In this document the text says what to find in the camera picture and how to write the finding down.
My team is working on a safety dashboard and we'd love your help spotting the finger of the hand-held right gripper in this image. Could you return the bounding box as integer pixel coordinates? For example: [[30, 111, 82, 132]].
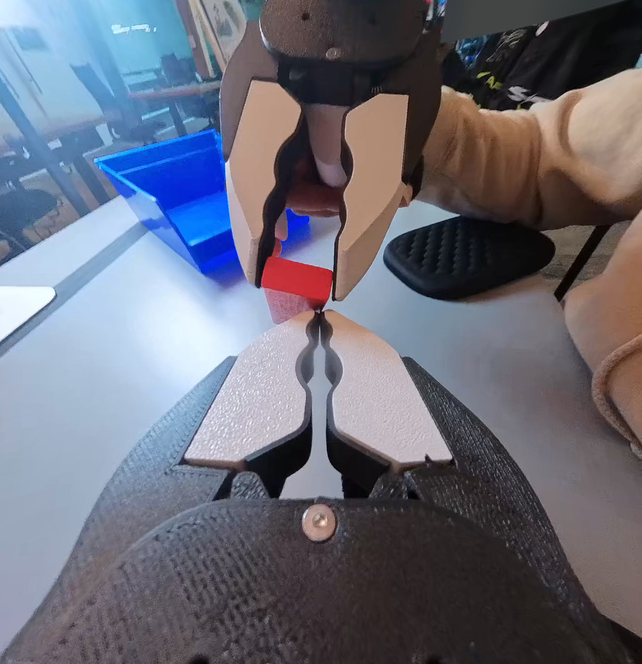
[[331, 93, 412, 303], [225, 78, 307, 289]]

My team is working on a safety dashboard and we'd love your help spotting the wooden desk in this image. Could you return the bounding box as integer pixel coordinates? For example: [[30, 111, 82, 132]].
[[126, 80, 223, 138]]

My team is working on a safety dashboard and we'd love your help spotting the red wooden plank block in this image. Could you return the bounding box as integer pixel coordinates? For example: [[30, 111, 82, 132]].
[[261, 239, 334, 325]]

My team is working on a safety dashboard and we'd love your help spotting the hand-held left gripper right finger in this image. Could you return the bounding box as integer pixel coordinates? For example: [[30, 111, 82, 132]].
[[319, 308, 455, 474]]

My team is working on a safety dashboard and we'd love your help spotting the person's right forearm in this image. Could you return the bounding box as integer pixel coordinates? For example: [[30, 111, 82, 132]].
[[417, 65, 642, 231]]

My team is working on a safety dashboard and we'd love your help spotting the black mesh wrist rest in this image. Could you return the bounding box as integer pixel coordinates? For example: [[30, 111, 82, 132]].
[[383, 215, 556, 302]]

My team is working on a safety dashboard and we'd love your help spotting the white document stand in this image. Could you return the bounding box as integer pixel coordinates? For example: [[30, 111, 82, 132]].
[[0, 285, 57, 353]]

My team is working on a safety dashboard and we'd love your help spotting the blue plastic bin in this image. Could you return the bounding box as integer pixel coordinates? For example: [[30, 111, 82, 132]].
[[94, 129, 311, 276]]

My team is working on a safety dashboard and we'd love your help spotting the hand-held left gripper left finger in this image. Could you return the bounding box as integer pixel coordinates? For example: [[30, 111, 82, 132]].
[[184, 309, 322, 467]]

